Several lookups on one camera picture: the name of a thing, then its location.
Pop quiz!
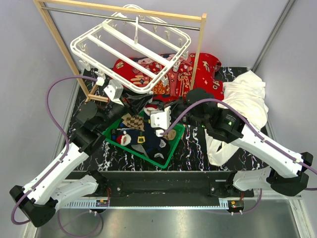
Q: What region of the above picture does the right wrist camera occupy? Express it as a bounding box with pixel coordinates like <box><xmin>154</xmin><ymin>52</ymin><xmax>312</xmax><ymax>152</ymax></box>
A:
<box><xmin>150</xmin><ymin>106</ymin><xmax>171</xmax><ymax>137</ymax></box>

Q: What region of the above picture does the black grey sports sock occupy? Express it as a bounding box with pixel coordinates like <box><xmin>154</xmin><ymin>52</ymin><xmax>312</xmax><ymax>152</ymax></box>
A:
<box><xmin>132</xmin><ymin>139</ymin><xmax>170</xmax><ymax>165</ymax></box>

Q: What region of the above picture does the beige argyle sock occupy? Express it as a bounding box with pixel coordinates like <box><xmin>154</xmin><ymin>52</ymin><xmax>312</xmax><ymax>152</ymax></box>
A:
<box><xmin>122</xmin><ymin>114</ymin><xmax>176</xmax><ymax>140</ymax></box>

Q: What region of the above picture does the metal hanging rod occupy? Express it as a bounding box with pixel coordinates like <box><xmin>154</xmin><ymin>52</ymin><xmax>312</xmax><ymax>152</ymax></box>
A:
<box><xmin>41</xmin><ymin>6</ymin><xmax>200</xmax><ymax>31</ymax></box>

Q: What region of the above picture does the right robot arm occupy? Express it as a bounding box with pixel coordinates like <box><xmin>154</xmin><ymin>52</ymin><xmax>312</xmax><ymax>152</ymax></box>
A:
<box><xmin>149</xmin><ymin>88</ymin><xmax>313</xmax><ymax>197</ymax></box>

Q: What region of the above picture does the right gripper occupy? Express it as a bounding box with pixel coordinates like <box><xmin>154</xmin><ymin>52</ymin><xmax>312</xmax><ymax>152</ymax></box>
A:
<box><xmin>158</xmin><ymin>96</ymin><xmax>208</xmax><ymax>129</ymax></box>

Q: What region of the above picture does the black blue sports sock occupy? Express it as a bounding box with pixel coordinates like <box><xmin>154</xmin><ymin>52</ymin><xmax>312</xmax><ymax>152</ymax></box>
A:
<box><xmin>110</xmin><ymin>127</ymin><xmax>122</xmax><ymax>141</ymax></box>

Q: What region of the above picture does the wooden clothes rack frame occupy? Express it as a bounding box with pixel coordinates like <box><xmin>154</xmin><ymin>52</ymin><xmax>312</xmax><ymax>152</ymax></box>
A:
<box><xmin>35</xmin><ymin>0</ymin><xmax>207</xmax><ymax>102</ymax></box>

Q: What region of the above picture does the white plastic clip hanger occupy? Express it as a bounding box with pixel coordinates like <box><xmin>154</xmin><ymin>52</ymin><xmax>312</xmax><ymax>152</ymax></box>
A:
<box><xmin>70</xmin><ymin>4</ymin><xmax>191</xmax><ymax>94</ymax></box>

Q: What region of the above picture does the black base crossbar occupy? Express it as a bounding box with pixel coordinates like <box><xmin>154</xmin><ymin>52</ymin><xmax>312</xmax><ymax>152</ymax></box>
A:
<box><xmin>66</xmin><ymin>170</ymin><xmax>256</xmax><ymax>199</ymax></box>

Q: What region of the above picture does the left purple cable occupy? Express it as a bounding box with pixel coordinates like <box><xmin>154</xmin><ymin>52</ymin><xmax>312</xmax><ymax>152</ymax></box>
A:
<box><xmin>11</xmin><ymin>75</ymin><xmax>100</xmax><ymax>226</ymax></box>

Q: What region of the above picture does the green plastic basket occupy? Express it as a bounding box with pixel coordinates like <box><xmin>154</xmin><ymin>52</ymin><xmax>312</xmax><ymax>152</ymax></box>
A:
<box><xmin>104</xmin><ymin>112</ymin><xmax>185</xmax><ymax>169</ymax></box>

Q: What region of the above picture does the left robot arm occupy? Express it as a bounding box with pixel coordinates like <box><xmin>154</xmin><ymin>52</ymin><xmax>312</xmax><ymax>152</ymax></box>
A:
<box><xmin>9</xmin><ymin>93</ymin><xmax>153</xmax><ymax>228</ymax></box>

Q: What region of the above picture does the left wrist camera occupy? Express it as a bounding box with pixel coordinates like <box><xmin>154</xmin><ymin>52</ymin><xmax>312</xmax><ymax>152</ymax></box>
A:
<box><xmin>104</xmin><ymin>79</ymin><xmax>123</xmax><ymax>106</ymax></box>

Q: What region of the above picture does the white crumpled cloth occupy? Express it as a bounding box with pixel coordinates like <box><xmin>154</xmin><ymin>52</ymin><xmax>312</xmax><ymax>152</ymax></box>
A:
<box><xmin>205</xmin><ymin>70</ymin><xmax>268</xmax><ymax>166</ymax></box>

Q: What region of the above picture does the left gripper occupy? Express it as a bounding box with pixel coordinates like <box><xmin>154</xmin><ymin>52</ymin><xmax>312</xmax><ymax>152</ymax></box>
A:
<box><xmin>98</xmin><ymin>88</ymin><xmax>154</xmax><ymax>132</ymax></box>

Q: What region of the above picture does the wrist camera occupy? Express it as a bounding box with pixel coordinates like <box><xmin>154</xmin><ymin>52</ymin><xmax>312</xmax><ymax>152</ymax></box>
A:
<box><xmin>150</xmin><ymin>106</ymin><xmax>171</xmax><ymax>137</ymax></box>
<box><xmin>104</xmin><ymin>79</ymin><xmax>123</xmax><ymax>106</ymax></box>

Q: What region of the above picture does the navy santa christmas sock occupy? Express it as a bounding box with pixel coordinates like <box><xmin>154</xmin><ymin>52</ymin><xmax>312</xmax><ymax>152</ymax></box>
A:
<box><xmin>116</xmin><ymin>106</ymin><xmax>160</xmax><ymax>148</ymax></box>

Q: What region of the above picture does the red printed pillow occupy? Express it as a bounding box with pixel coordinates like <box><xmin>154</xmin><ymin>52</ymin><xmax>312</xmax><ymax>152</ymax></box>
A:
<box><xmin>112</xmin><ymin>53</ymin><xmax>224</xmax><ymax>102</ymax></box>

